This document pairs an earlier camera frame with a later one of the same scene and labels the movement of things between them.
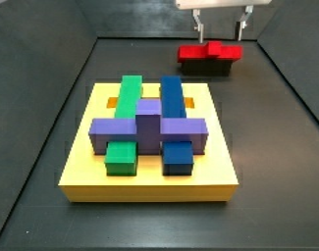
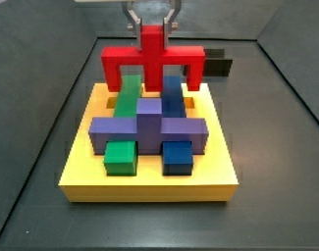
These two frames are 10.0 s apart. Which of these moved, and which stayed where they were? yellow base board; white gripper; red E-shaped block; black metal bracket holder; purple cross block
Moved: red E-shaped block; white gripper
Stayed: yellow base board; black metal bracket holder; purple cross block
